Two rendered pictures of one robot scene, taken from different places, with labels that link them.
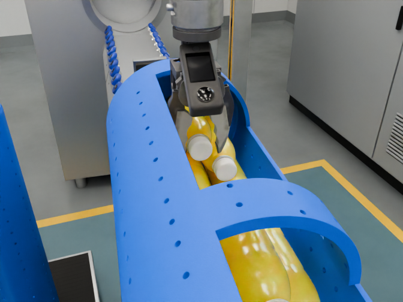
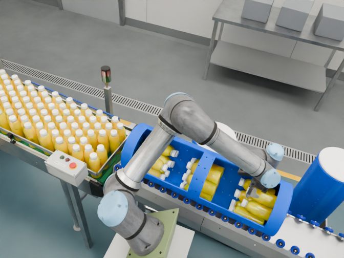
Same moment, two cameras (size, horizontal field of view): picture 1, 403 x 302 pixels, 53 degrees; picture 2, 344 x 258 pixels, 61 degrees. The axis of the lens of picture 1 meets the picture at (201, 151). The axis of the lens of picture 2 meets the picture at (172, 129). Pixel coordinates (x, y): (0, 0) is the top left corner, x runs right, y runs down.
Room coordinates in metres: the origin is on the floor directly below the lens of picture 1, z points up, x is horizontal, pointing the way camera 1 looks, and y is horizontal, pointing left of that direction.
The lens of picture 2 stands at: (0.70, -0.95, 2.40)
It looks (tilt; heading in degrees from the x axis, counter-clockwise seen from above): 46 degrees down; 124
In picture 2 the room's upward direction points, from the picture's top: 7 degrees clockwise
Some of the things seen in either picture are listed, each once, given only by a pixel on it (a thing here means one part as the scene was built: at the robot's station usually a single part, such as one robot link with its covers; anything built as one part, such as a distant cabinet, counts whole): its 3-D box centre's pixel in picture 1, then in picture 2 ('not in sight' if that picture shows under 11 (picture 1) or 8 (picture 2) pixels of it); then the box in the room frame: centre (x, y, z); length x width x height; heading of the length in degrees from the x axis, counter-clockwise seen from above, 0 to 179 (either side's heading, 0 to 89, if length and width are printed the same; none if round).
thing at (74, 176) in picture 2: not in sight; (66, 168); (-0.27, -0.49, 1.05); 0.20 x 0.10 x 0.10; 14
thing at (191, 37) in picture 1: (196, 65); (262, 177); (0.60, 0.01, 1.28); 0.09 x 0.08 x 0.12; 13
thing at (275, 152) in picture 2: not in sight; (271, 156); (0.59, 0.00, 1.44); 0.09 x 0.08 x 0.11; 50
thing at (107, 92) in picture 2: not in sight; (112, 140); (-0.59, 0.10, 0.55); 0.04 x 0.04 x 1.10; 14
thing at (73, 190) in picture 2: not in sight; (81, 216); (-0.27, -0.49, 0.50); 0.04 x 0.04 x 1.00; 14
